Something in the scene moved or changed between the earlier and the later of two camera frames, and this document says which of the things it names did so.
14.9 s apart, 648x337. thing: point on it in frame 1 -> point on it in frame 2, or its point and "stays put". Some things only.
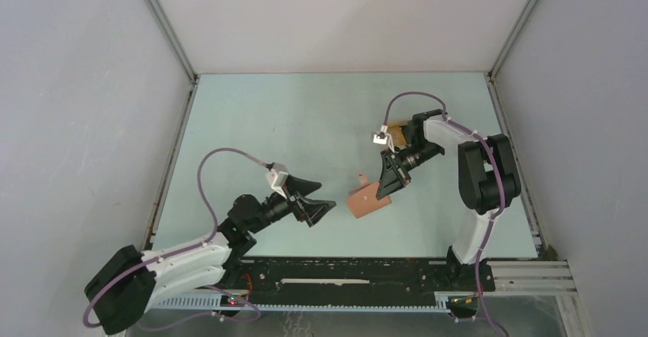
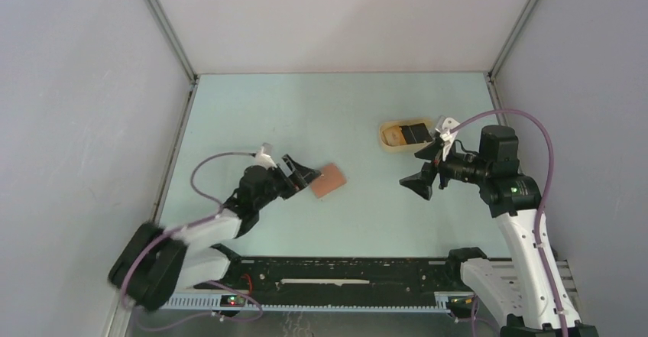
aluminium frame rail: [160, 20] stays put
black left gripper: [314, 209] -> [299, 175]
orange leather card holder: [363, 199] -> [330, 180]
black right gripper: [392, 177] -> [421, 183]
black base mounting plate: [357, 277] stays put
